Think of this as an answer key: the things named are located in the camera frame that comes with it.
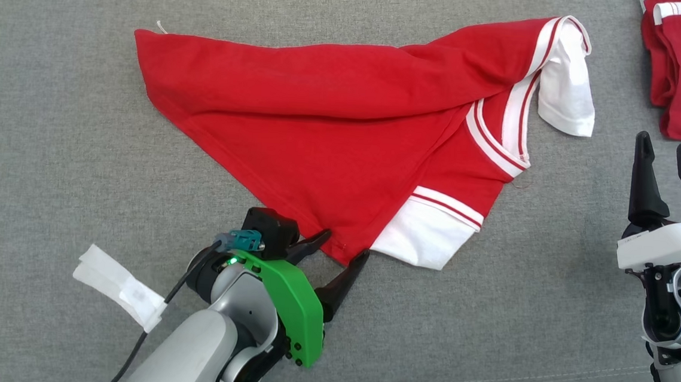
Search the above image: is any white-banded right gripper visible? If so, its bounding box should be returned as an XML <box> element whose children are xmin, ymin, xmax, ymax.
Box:
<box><xmin>615</xmin><ymin>130</ymin><xmax>681</xmax><ymax>275</ymax></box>

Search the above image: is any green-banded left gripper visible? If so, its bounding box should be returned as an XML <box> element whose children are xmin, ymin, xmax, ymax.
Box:
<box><xmin>225</xmin><ymin>223</ymin><xmax>372</xmax><ymax>373</ymax></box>

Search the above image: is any red shirt with white sleeves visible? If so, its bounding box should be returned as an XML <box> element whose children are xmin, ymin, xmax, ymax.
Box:
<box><xmin>119</xmin><ymin>0</ymin><xmax>604</xmax><ymax>282</ymax></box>

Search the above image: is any white paper tape label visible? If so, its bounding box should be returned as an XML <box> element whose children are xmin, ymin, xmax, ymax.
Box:
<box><xmin>69</xmin><ymin>243</ymin><xmax>171</xmax><ymax>335</ymax></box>

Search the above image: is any grey fabric sofa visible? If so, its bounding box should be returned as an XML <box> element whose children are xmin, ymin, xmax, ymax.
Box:
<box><xmin>0</xmin><ymin>0</ymin><xmax>681</xmax><ymax>382</ymax></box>

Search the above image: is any teal left camera connector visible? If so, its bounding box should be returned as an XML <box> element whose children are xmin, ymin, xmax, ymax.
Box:
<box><xmin>212</xmin><ymin>227</ymin><xmax>267</xmax><ymax>256</ymax></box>

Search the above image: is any thick dark left camera cable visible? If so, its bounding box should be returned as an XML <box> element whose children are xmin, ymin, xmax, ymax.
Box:
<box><xmin>101</xmin><ymin>236</ymin><xmax>224</xmax><ymax>382</ymax></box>

